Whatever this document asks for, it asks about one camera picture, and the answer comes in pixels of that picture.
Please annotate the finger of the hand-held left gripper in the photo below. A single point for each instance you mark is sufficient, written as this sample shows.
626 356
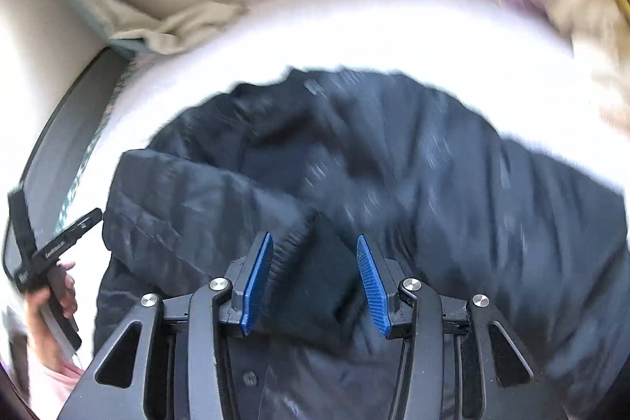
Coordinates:
81 225

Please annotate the white quilted mattress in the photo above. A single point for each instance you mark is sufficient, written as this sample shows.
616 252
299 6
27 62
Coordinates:
393 31

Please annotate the person's pink clothing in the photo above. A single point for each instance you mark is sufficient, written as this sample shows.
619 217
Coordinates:
56 380

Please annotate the dark bed frame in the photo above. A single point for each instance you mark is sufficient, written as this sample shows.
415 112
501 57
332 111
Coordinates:
64 129

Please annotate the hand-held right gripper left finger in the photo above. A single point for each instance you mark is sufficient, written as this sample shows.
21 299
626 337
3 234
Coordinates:
256 284

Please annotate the person's left hand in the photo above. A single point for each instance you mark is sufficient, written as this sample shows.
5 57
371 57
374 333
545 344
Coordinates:
47 316

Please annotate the beige crumpled sheet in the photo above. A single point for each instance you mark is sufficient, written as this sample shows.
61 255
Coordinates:
197 26

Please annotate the dark navy padded jacket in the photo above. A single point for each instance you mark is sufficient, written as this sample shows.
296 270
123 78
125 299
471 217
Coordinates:
418 164

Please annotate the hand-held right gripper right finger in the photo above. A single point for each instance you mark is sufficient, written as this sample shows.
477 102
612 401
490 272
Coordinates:
372 289

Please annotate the grey-blue cloth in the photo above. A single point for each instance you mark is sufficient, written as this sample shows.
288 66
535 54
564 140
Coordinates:
133 45

